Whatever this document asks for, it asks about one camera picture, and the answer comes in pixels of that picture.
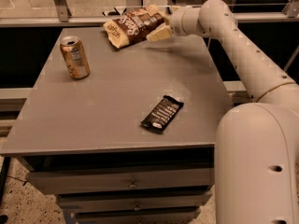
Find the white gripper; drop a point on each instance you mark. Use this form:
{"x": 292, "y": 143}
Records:
{"x": 177, "y": 24}

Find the brown chip bag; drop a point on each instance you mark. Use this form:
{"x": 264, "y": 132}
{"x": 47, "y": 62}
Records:
{"x": 134, "y": 26}

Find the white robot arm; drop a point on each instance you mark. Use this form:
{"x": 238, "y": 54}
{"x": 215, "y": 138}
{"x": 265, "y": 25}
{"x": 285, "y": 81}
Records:
{"x": 257, "y": 147}

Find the black rxbar chocolate bar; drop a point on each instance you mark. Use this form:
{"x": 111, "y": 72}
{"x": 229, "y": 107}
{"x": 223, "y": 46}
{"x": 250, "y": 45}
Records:
{"x": 162, "y": 114}

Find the gold soda can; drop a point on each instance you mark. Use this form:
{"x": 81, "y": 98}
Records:
{"x": 75, "y": 58}

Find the grey metal railing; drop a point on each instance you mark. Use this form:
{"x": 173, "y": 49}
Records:
{"x": 38, "y": 13}

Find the grey drawer cabinet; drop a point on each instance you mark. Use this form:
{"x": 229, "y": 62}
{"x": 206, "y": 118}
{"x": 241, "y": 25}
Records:
{"x": 82, "y": 140}

